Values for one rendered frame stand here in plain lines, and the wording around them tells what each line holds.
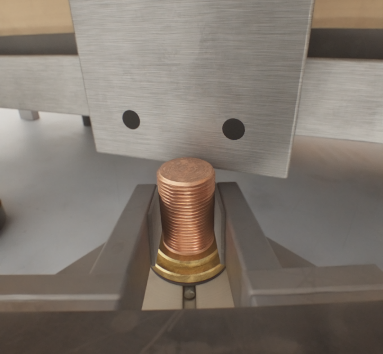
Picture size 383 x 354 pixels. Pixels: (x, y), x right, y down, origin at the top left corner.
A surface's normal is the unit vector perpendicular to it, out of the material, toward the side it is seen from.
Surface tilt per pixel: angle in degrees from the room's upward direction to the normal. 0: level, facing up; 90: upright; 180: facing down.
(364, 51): 90
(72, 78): 90
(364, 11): 90
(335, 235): 180
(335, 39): 90
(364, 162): 180
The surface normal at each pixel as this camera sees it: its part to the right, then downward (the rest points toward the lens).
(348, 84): -0.32, 0.43
